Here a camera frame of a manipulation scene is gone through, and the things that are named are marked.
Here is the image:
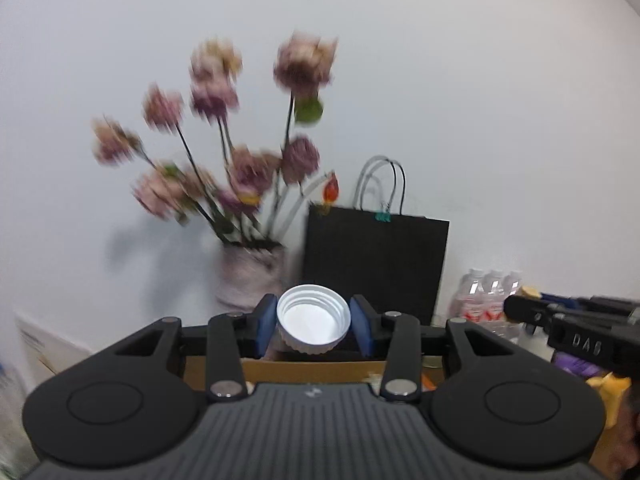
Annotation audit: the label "white wall panel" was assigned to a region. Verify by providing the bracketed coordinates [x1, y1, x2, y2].
[15, 315, 91, 385]

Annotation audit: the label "red orange cardboard box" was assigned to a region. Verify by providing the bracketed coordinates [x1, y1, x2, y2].
[183, 356, 445, 394]

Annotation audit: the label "purple ceramic vase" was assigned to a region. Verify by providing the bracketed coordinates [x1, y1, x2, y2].
[215, 245, 286, 310]

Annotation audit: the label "yellow mug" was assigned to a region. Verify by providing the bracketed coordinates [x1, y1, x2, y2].
[587, 373, 631, 429]

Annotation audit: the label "purple cloth item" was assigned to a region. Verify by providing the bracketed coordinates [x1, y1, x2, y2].
[552, 351, 606, 379]

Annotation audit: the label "dried pink flowers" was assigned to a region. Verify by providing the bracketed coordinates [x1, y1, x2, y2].
[91, 32, 340, 250]

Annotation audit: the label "teal binder clip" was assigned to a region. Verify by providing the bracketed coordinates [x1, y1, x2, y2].
[375, 211, 392, 223]

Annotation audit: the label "water bottle pack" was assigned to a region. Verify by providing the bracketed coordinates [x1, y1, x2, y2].
[447, 269, 522, 339]

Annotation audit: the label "black paper bag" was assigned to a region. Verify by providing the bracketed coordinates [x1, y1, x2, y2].
[300, 155, 452, 328]

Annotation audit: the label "white ribbed bottle cap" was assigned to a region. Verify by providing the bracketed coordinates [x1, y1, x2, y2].
[276, 284, 352, 356]

